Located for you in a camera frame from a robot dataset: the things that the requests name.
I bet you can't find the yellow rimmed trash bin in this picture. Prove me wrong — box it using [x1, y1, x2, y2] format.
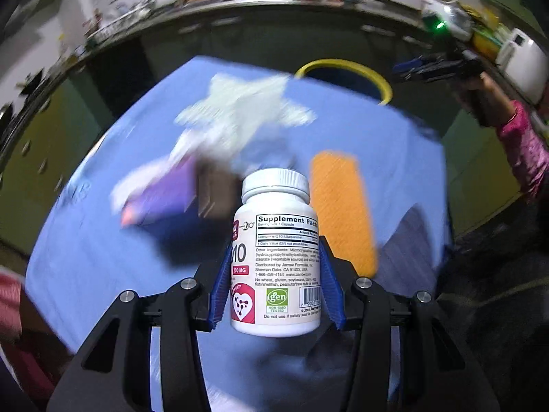
[294, 59, 393, 106]

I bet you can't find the brown striped box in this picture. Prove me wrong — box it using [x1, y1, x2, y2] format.
[195, 159, 243, 219]

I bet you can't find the person's pink garment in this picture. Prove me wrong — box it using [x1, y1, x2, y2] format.
[0, 270, 73, 396]

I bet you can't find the green base cabinet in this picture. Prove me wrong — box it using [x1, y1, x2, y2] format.
[0, 77, 108, 250]

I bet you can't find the person's right forearm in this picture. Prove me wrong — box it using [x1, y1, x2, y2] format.
[495, 101, 549, 200]

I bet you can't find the white supplement bottle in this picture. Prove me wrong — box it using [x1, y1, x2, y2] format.
[230, 168, 322, 337]

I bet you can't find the white tissue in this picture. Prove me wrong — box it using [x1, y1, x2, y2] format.
[169, 126, 262, 172]

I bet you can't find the dark green sink cabinet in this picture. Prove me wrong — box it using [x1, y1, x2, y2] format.
[139, 6, 430, 99]

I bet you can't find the blue star print tablecloth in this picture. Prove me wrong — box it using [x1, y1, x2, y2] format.
[26, 56, 455, 412]

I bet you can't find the purple box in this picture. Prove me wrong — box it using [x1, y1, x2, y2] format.
[121, 157, 199, 234]

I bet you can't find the white plastic appliance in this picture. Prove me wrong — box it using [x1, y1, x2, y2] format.
[498, 28, 549, 106]

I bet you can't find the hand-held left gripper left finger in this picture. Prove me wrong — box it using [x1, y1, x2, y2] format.
[45, 244, 236, 412]

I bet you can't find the orange sponge cloth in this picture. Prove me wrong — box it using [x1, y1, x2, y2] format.
[309, 150, 379, 276]

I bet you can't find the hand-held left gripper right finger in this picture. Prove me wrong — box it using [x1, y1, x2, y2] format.
[319, 236, 502, 412]

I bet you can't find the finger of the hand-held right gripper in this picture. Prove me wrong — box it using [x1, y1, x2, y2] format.
[392, 55, 456, 85]

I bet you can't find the person's right hand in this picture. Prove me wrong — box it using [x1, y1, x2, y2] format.
[457, 73, 515, 127]

